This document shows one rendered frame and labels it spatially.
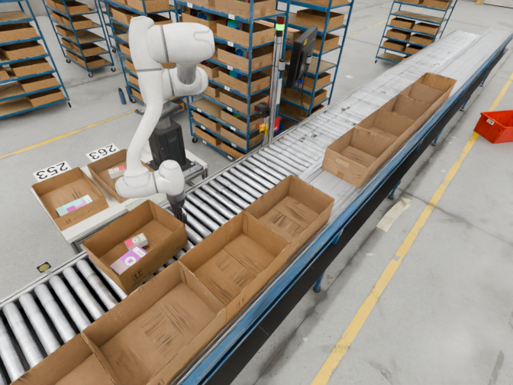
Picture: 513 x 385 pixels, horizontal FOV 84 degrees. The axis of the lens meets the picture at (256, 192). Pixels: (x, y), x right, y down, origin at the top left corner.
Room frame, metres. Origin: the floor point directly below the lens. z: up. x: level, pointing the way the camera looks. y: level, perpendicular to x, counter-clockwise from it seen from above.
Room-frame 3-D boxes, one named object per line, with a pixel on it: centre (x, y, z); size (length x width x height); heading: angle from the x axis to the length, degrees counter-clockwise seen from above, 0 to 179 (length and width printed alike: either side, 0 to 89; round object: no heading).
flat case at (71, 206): (1.13, 1.07, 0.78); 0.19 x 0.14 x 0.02; 136
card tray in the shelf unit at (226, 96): (2.73, 0.19, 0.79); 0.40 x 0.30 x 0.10; 52
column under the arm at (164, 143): (1.64, 0.64, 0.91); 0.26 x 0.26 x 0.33; 49
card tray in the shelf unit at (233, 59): (2.73, 0.19, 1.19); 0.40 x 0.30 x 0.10; 50
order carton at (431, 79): (2.81, -1.67, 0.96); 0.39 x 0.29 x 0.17; 141
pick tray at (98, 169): (1.44, 0.91, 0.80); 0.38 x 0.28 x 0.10; 51
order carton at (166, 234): (0.86, 0.59, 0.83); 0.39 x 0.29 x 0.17; 146
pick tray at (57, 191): (1.20, 1.14, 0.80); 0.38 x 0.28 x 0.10; 48
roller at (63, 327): (0.49, 0.84, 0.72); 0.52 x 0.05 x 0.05; 50
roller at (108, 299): (0.64, 0.72, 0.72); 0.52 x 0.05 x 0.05; 50
